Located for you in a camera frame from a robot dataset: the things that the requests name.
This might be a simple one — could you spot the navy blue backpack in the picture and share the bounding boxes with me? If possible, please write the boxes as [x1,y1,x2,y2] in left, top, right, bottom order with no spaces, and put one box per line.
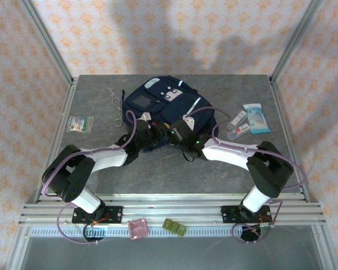
[121,75,219,152]

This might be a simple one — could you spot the small green tray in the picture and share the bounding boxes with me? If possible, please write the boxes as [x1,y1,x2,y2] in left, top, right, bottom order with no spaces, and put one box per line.
[162,218,187,237]

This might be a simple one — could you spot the aluminium side rail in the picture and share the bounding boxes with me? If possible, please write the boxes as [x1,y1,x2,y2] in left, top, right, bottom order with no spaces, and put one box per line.
[269,78,310,202]
[33,77,79,203]

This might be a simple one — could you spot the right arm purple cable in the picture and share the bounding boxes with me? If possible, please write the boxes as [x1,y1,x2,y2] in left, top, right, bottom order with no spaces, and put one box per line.
[185,106,306,244]

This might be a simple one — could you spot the grey metal lower panel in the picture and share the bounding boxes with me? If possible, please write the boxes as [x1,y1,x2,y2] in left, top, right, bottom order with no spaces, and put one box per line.
[5,236,337,270]

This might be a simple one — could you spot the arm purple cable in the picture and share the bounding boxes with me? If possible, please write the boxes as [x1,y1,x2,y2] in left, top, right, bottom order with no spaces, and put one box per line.
[185,106,306,244]
[41,110,143,245]

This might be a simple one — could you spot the slotted grey cable duct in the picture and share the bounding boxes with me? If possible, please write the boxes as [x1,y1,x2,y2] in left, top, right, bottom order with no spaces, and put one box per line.
[25,227,273,239]

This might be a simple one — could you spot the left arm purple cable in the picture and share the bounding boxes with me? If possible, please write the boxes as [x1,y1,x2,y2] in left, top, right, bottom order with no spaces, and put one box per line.
[41,110,143,245]

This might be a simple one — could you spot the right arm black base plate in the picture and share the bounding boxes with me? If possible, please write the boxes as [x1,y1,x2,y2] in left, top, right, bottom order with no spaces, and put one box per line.
[220,205,271,224]

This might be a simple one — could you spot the aluminium mounting rail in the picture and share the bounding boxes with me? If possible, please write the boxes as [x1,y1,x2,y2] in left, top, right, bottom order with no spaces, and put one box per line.
[19,193,327,227]

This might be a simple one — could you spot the metal wire tongs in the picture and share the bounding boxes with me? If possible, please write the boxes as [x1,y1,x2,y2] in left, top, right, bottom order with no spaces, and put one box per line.
[109,89,124,127]

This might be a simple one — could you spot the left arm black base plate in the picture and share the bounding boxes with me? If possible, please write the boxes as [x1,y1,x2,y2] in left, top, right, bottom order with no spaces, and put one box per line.
[72,205,123,225]

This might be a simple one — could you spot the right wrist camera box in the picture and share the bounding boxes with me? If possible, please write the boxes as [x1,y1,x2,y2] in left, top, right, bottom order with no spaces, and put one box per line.
[182,114,195,132]

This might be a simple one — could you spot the clear plastic tube box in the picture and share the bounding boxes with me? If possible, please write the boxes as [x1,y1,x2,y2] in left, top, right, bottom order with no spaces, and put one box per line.
[227,109,247,131]

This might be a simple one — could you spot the aluminium frame post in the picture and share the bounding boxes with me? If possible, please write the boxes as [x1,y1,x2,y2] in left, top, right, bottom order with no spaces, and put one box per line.
[18,0,74,85]
[269,0,324,84]

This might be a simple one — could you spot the blue wet wipes packet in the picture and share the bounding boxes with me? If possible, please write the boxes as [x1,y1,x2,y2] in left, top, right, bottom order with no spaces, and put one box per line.
[242,103,271,134]

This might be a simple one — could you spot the small pink tray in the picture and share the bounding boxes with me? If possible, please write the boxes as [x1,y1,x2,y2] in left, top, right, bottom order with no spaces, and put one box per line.
[128,218,149,240]

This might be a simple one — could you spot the clear tube with red label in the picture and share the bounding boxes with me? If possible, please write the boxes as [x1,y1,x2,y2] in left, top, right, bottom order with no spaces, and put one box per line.
[226,123,250,141]

